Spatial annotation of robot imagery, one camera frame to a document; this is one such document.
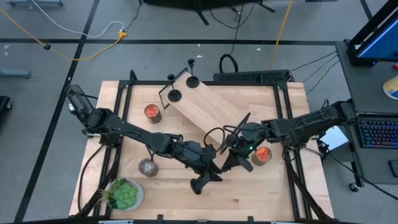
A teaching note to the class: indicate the backlit black keyboard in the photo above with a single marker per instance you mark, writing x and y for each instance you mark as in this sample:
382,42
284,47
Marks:
379,133

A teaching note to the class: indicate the black table edge bracket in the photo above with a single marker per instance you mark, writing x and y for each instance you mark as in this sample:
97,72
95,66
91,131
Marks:
249,219
160,218

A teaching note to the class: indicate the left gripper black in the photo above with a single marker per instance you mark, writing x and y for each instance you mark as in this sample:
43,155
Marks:
199,155

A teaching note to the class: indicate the black perforated control box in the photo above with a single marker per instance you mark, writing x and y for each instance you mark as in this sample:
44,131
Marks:
248,76

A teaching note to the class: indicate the grey side desk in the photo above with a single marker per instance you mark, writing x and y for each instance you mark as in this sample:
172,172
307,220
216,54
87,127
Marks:
367,87

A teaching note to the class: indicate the black stand base legs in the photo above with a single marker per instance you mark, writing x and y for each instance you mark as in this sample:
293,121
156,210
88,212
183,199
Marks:
199,3

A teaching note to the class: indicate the orange-label ribbed candle jar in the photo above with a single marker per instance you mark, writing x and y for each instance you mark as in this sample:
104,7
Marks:
264,154
151,111

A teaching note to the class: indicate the black table frame rails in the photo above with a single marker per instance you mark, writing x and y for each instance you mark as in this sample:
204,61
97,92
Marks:
124,84

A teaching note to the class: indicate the grey floor bar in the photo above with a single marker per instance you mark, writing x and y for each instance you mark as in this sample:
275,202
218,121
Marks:
15,73

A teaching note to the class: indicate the grey glass candle jar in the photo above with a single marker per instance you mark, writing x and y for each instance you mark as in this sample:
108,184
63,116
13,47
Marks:
148,168

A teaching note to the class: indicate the green succulent in white pot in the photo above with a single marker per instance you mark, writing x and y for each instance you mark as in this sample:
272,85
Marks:
126,196

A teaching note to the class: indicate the grey floor dolly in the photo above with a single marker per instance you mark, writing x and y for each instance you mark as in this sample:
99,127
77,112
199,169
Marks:
34,2

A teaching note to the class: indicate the silver aluminium profile piece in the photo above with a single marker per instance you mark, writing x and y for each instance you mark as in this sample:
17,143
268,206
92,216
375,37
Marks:
115,222

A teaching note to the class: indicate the small black knob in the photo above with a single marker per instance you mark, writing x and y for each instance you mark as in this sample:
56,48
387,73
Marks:
47,46

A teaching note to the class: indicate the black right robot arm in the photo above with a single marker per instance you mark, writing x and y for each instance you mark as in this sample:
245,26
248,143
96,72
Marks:
311,123

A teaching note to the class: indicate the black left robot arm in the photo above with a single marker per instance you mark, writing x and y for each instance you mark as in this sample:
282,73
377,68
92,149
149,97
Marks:
133,133

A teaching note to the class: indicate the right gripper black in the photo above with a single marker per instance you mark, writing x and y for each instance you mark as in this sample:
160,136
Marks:
248,140

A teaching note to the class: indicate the wooden shelf with black frame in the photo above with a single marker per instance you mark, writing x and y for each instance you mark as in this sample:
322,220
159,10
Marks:
199,99

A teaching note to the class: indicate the yellow blue round pad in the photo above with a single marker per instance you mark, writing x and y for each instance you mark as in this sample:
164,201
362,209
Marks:
392,88

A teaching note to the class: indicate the black caster wheel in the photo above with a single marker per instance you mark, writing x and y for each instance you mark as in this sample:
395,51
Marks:
354,187

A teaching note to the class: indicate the white paper sheet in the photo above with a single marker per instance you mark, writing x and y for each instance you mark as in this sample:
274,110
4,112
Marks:
334,138

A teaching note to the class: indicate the computer monitor blue screen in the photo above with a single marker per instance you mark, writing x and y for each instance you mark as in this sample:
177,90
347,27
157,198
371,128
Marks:
379,43

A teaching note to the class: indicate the black floor object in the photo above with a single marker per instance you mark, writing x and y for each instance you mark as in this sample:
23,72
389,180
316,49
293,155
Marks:
3,104

